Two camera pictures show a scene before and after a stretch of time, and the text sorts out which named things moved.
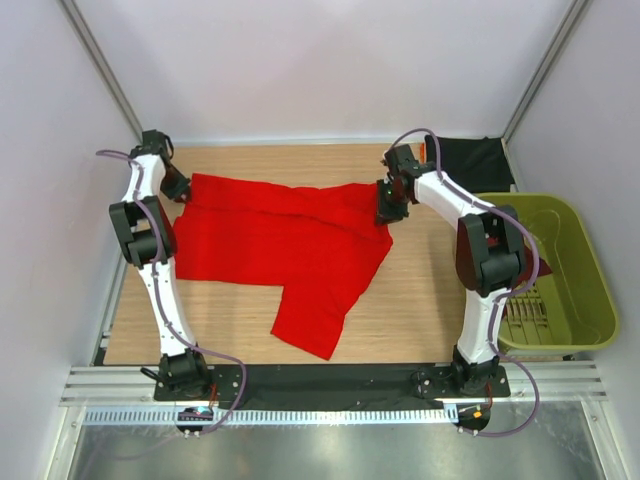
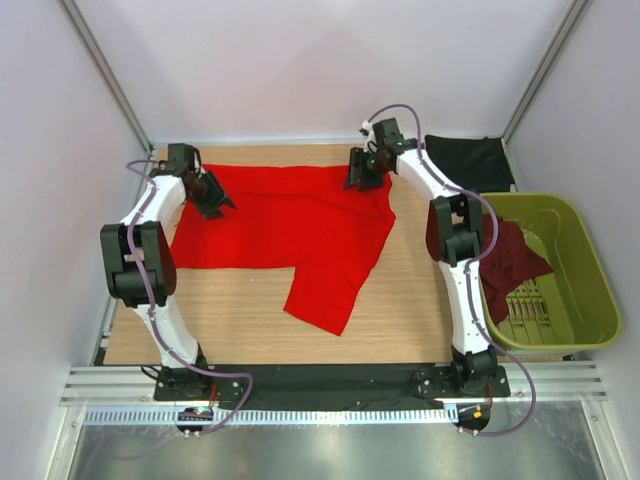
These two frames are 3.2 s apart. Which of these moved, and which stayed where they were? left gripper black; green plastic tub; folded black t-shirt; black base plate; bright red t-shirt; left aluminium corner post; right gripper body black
Moved: bright red t-shirt; left gripper black; right gripper body black
Stayed: black base plate; folded black t-shirt; green plastic tub; left aluminium corner post
